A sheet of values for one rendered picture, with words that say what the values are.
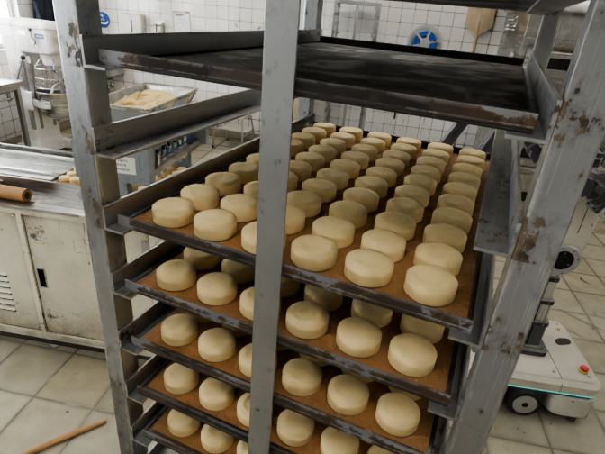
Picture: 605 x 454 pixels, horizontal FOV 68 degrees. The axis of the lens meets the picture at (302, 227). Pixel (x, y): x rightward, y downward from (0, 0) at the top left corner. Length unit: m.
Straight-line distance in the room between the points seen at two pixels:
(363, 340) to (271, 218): 0.17
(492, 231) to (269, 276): 0.22
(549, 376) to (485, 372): 2.09
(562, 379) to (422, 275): 2.13
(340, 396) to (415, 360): 0.11
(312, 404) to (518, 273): 0.30
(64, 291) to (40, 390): 0.48
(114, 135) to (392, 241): 0.33
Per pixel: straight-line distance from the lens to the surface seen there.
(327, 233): 0.51
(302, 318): 0.52
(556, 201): 0.37
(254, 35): 0.78
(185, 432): 0.77
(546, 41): 0.96
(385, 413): 0.56
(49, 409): 2.49
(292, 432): 0.64
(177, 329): 0.65
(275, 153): 0.41
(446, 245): 0.53
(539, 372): 2.52
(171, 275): 0.59
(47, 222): 2.31
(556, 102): 0.35
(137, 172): 1.96
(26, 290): 2.61
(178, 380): 0.70
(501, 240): 0.40
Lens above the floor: 1.74
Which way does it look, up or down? 26 degrees down
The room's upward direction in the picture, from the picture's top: 5 degrees clockwise
